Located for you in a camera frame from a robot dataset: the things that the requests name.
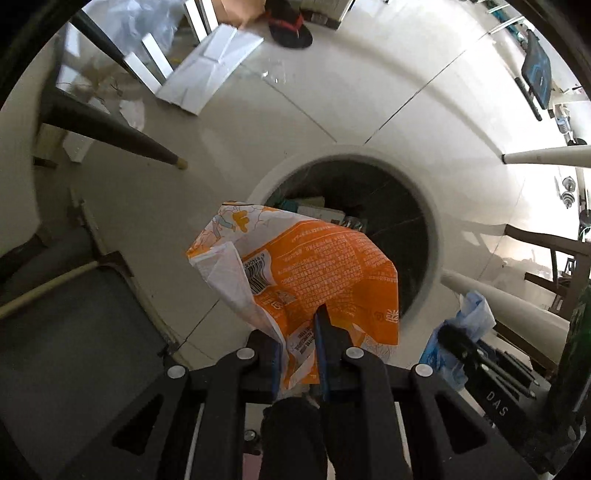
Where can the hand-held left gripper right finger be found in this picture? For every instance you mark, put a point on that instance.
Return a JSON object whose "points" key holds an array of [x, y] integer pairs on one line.
{"points": [[325, 353]]}

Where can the orange plastic bag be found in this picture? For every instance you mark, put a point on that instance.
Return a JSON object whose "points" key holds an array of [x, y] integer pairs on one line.
{"points": [[323, 267]]}

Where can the chrome dumbbell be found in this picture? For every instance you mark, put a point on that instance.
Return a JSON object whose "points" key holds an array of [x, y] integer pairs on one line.
{"points": [[567, 188]]}

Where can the clear plastic bag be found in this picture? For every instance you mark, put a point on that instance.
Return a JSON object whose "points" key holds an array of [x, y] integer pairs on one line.
{"points": [[134, 23]]}

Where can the pale printed box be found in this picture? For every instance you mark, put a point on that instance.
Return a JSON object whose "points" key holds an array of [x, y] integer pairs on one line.
{"points": [[321, 213]]}

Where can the dark cloth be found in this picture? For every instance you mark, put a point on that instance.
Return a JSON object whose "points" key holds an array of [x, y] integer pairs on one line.
{"points": [[291, 438]]}

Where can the brown wooden chair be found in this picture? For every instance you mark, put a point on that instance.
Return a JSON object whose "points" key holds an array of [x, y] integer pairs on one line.
{"points": [[549, 247]]}

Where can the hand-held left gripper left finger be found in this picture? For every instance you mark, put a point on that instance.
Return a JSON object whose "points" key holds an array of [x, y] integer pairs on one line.
{"points": [[276, 367]]}

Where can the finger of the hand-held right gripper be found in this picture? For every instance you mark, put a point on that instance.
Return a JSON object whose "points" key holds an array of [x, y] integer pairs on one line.
{"points": [[455, 340]]}

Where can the grey chair seat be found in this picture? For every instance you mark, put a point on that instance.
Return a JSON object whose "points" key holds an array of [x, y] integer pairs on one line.
{"points": [[69, 350]]}

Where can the white trash bin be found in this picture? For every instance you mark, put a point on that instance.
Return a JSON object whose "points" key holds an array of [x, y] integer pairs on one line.
{"points": [[369, 159]]}

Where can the clear water bottle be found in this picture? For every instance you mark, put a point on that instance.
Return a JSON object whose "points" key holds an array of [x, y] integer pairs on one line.
{"points": [[562, 121]]}

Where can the black bench pad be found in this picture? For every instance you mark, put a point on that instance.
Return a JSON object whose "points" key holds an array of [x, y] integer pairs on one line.
{"points": [[536, 69]]}

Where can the blue plastic wrapper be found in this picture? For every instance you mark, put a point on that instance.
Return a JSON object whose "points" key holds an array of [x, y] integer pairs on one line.
{"points": [[471, 314]]}

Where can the dark table leg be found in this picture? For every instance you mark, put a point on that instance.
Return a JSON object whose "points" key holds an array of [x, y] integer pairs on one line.
{"points": [[106, 125]]}

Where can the flat white cardboard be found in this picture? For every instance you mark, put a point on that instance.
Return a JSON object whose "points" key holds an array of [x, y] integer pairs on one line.
{"points": [[207, 69]]}

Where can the red and black slipper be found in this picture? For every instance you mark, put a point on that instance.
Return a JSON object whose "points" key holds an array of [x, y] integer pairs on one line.
{"points": [[288, 28]]}

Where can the crumpled white paper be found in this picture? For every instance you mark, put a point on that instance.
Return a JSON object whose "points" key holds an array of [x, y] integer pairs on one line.
{"points": [[132, 114]]}

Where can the white table leg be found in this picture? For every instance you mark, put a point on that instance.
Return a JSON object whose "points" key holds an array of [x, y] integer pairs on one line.
{"points": [[545, 157], [512, 304]]}

